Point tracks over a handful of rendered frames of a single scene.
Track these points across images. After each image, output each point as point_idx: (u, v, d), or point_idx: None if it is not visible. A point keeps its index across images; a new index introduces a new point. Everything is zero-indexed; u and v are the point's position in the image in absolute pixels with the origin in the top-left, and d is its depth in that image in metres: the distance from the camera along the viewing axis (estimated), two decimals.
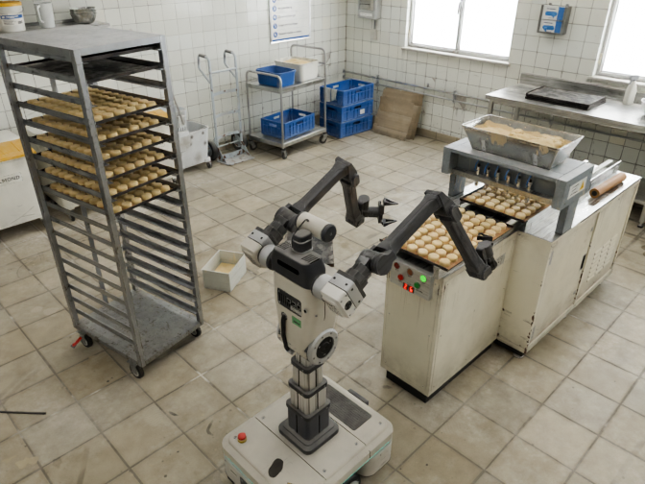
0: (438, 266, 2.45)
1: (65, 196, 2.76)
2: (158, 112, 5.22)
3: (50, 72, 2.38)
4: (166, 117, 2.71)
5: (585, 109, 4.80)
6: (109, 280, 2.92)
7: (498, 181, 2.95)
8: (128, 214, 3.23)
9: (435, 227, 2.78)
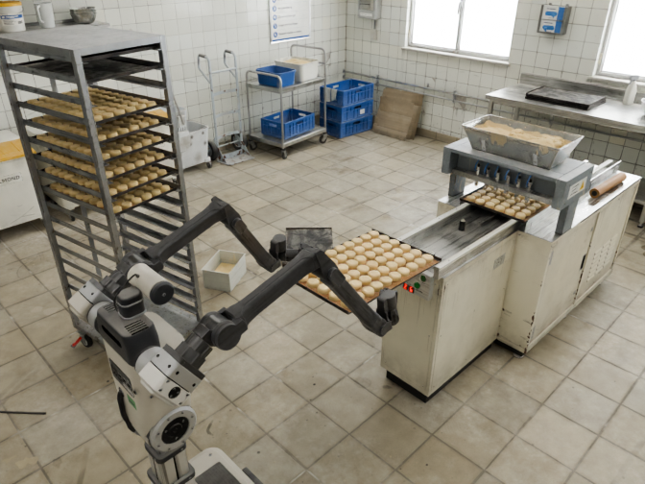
0: (338, 307, 1.99)
1: (65, 196, 2.76)
2: (158, 112, 5.22)
3: (50, 72, 2.38)
4: (166, 117, 2.71)
5: (585, 109, 4.80)
6: None
7: (498, 181, 2.95)
8: (128, 214, 3.23)
9: (348, 257, 2.33)
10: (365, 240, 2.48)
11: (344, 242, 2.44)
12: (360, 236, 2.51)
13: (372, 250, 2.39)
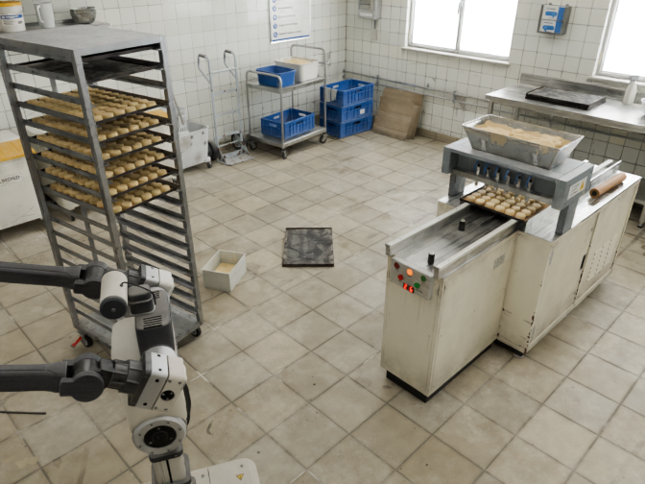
0: None
1: (65, 196, 2.76)
2: (158, 112, 5.22)
3: (50, 72, 2.38)
4: (166, 117, 2.71)
5: (585, 109, 4.80)
6: None
7: (498, 181, 2.95)
8: (128, 214, 3.23)
9: None
10: None
11: None
12: None
13: None
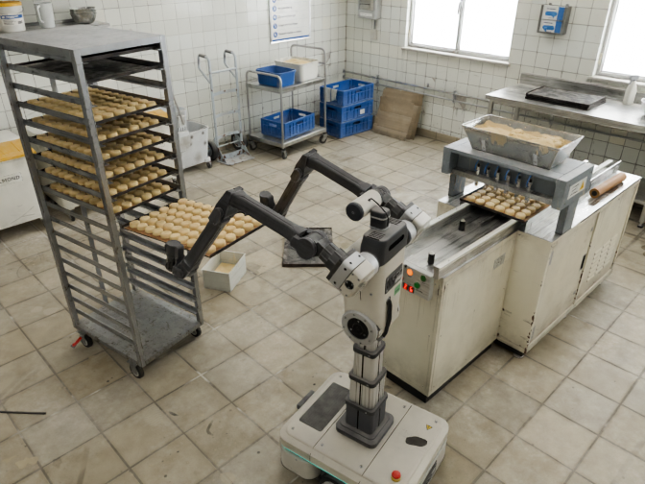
0: (263, 225, 2.53)
1: (65, 196, 2.76)
2: (158, 112, 5.22)
3: (50, 72, 2.38)
4: (166, 117, 2.71)
5: (585, 109, 4.80)
6: (109, 280, 2.92)
7: (498, 181, 2.95)
8: (128, 214, 3.23)
9: None
10: (147, 226, 2.57)
11: (154, 232, 2.49)
12: (139, 229, 2.55)
13: (168, 221, 2.61)
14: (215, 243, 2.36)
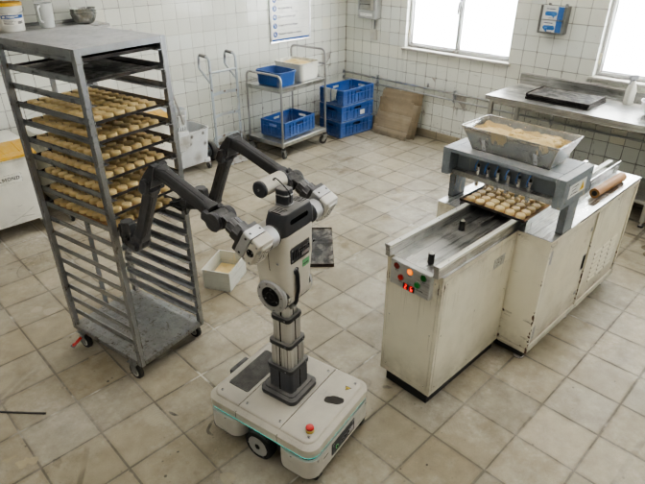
0: (171, 204, 2.88)
1: (65, 196, 2.76)
2: (158, 112, 5.22)
3: (50, 72, 2.38)
4: (166, 117, 2.71)
5: (585, 109, 4.80)
6: (109, 280, 2.92)
7: (498, 181, 2.95)
8: None
9: None
10: (69, 203, 2.90)
11: (73, 208, 2.82)
12: (61, 205, 2.88)
13: None
14: (124, 218, 2.70)
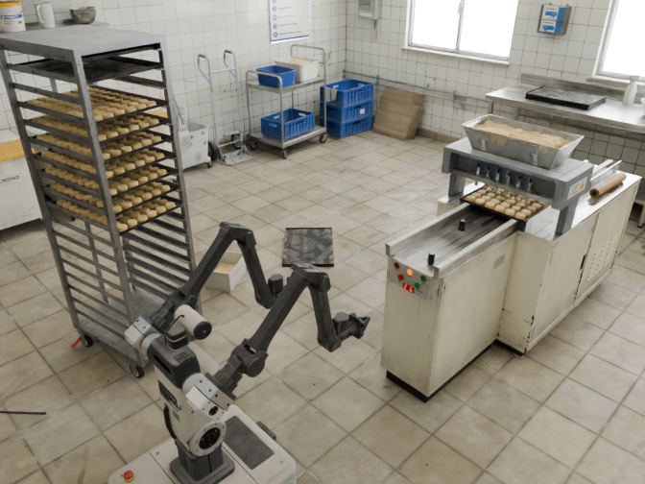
0: (174, 208, 2.87)
1: (65, 196, 2.76)
2: (158, 112, 5.22)
3: (50, 72, 2.38)
4: (166, 117, 2.71)
5: (585, 109, 4.80)
6: (109, 280, 2.92)
7: (498, 181, 2.95)
8: None
9: None
10: (72, 205, 2.89)
11: (76, 210, 2.81)
12: (64, 206, 2.87)
13: None
14: (127, 223, 2.69)
